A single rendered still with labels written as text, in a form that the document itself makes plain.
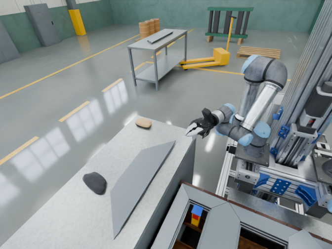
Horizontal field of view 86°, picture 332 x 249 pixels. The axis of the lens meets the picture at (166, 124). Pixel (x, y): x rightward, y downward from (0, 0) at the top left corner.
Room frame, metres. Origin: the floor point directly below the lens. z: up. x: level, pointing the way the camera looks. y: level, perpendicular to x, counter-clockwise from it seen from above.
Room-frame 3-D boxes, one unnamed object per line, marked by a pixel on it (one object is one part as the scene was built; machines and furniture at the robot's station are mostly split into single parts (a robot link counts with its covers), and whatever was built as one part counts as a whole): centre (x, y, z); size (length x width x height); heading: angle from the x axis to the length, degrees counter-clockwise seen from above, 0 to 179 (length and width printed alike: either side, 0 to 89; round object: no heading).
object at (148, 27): (8.29, 0.44, 0.38); 1.20 x 0.80 x 0.77; 147
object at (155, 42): (4.71, 0.01, 0.49); 1.80 x 0.70 x 0.99; 151
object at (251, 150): (0.87, -0.63, 1.09); 0.15 x 0.15 x 0.10
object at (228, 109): (0.81, -0.34, 1.43); 0.11 x 0.08 x 0.09; 127
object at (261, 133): (0.87, -0.62, 1.20); 0.13 x 0.12 x 0.14; 37
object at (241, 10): (7.56, -2.55, 0.58); 1.60 x 0.60 x 1.17; 59
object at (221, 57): (5.22, -1.24, 0.61); 1.42 x 0.56 x 1.22; 99
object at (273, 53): (5.72, -3.08, 0.07); 1.20 x 0.80 x 0.14; 60
